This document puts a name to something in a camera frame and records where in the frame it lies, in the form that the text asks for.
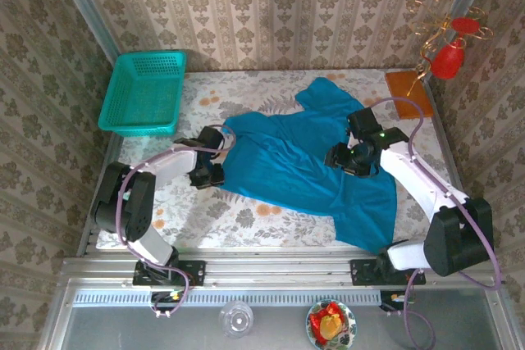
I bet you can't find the red foil wrapper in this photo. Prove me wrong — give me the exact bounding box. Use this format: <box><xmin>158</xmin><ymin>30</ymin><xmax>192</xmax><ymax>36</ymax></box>
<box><xmin>308</xmin><ymin>302</ymin><xmax>346</xmax><ymax>345</ymax></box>

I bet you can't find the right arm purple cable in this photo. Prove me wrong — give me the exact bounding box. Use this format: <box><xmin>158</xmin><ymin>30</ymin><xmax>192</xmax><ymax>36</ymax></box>
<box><xmin>350</xmin><ymin>97</ymin><xmax>504</xmax><ymax>349</ymax></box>

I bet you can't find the clear plastic cup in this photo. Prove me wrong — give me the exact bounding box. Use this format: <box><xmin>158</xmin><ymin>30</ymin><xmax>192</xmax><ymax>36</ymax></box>
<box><xmin>218</xmin><ymin>300</ymin><xmax>254</xmax><ymax>339</ymax></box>

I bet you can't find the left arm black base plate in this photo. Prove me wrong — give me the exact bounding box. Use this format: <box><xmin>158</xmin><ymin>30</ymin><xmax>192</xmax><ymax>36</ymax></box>
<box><xmin>132</xmin><ymin>259</ymin><xmax>206</xmax><ymax>288</ymax></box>

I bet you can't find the red goblet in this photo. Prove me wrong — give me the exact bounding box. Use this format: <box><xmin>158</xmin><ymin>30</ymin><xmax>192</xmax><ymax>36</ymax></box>
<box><xmin>429</xmin><ymin>16</ymin><xmax>483</xmax><ymax>81</ymax></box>

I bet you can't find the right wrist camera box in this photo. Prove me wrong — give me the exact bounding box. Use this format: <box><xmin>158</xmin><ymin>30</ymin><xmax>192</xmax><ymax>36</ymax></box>
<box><xmin>346</xmin><ymin>107</ymin><xmax>383</xmax><ymax>139</ymax></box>

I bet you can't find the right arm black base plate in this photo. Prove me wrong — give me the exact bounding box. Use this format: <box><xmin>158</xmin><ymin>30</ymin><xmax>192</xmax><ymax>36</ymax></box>
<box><xmin>349</xmin><ymin>258</ymin><xmax>427</xmax><ymax>287</ymax></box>

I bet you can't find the aluminium rail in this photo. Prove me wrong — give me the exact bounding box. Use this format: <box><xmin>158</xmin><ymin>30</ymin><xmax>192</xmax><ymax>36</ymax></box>
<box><xmin>60</xmin><ymin>248</ymin><xmax>506</xmax><ymax>289</ymax></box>

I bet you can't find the leaf patterned plate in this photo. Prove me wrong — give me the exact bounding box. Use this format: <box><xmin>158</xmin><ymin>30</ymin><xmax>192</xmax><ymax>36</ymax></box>
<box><xmin>305</xmin><ymin>298</ymin><xmax>358</xmax><ymax>350</ymax></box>

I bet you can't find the floral tablecloth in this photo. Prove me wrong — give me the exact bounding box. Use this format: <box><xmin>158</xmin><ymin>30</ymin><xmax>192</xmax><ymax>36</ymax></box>
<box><xmin>96</xmin><ymin>70</ymin><xmax>472</xmax><ymax>249</ymax></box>

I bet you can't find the gold wire stand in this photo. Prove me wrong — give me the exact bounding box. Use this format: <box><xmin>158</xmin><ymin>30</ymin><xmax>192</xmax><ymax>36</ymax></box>
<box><xmin>405</xmin><ymin>0</ymin><xmax>495</xmax><ymax>97</ymax></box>

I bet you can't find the teal plastic basket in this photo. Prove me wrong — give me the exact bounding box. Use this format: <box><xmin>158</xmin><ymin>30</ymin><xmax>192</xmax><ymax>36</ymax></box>
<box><xmin>97</xmin><ymin>50</ymin><xmax>188</xmax><ymax>138</ymax></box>

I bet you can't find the grey slotted cable duct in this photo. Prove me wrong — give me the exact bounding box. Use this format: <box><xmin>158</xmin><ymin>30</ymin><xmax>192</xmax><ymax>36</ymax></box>
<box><xmin>72</xmin><ymin>289</ymin><xmax>382</xmax><ymax>307</ymax></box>

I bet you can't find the blue t-shirt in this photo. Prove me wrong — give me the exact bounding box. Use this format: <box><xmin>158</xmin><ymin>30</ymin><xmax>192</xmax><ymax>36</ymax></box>
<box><xmin>219</xmin><ymin>77</ymin><xmax>398</xmax><ymax>253</ymax></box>

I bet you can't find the orange wooden base board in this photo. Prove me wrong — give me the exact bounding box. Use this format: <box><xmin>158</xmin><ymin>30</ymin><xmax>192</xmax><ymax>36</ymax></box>
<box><xmin>384</xmin><ymin>70</ymin><xmax>435</xmax><ymax>120</ymax></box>

